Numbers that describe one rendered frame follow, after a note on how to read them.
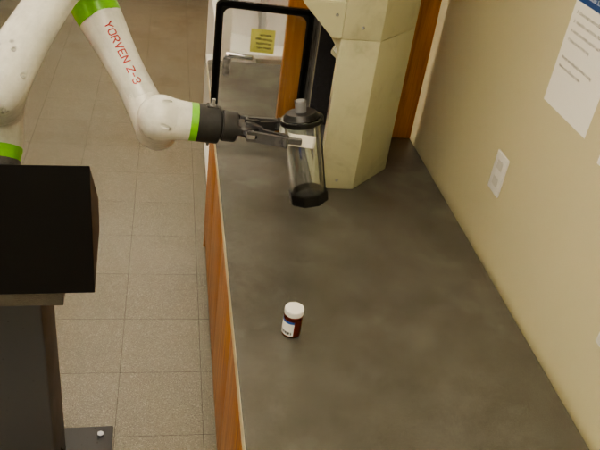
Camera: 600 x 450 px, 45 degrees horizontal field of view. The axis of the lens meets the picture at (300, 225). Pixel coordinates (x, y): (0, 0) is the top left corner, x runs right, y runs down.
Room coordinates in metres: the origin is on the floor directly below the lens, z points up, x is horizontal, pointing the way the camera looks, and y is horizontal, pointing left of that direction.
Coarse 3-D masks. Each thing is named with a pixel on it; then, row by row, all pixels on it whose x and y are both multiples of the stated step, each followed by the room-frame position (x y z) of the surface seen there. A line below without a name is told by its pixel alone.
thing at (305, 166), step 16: (320, 112) 1.65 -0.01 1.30; (320, 128) 1.61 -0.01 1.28; (320, 144) 1.60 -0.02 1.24; (288, 160) 1.59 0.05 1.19; (304, 160) 1.57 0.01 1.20; (320, 160) 1.59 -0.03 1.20; (304, 176) 1.57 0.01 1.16; (320, 176) 1.59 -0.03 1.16; (304, 192) 1.57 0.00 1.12; (320, 192) 1.58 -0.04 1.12
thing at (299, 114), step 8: (296, 104) 1.62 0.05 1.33; (304, 104) 1.62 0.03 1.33; (288, 112) 1.63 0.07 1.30; (296, 112) 1.62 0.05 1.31; (304, 112) 1.62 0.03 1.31; (312, 112) 1.62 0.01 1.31; (288, 120) 1.60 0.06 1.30; (296, 120) 1.59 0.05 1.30; (304, 120) 1.59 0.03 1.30; (312, 120) 1.60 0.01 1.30
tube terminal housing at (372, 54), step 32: (352, 0) 1.91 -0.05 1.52; (384, 0) 1.93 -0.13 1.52; (416, 0) 2.07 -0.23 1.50; (352, 32) 1.91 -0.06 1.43; (384, 32) 1.94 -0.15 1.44; (352, 64) 1.91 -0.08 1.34; (384, 64) 1.97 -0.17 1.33; (352, 96) 1.92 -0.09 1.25; (384, 96) 2.01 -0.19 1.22; (352, 128) 1.92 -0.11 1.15; (384, 128) 2.04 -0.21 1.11; (352, 160) 1.93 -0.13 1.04; (384, 160) 2.08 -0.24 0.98
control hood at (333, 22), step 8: (304, 0) 1.88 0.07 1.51; (312, 0) 1.89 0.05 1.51; (320, 0) 1.89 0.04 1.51; (328, 0) 1.90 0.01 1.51; (336, 0) 1.91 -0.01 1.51; (344, 0) 1.92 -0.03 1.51; (312, 8) 1.89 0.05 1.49; (320, 8) 1.89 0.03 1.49; (328, 8) 1.89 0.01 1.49; (336, 8) 1.90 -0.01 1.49; (344, 8) 1.90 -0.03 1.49; (320, 16) 1.89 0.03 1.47; (328, 16) 1.90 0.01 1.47; (336, 16) 1.90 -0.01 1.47; (344, 16) 1.91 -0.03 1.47; (328, 24) 1.90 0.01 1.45; (336, 24) 1.90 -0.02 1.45; (328, 32) 1.90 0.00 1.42; (336, 32) 1.90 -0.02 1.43
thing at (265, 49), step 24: (240, 24) 2.18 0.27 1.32; (264, 24) 2.19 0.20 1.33; (288, 24) 2.19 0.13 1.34; (240, 48) 2.18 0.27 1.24; (264, 48) 2.19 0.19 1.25; (288, 48) 2.19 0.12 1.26; (240, 72) 2.18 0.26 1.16; (264, 72) 2.19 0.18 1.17; (288, 72) 2.20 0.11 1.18; (240, 96) 2.18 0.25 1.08; (264, 96) 2.19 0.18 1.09; (288, 96) 2.20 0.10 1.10
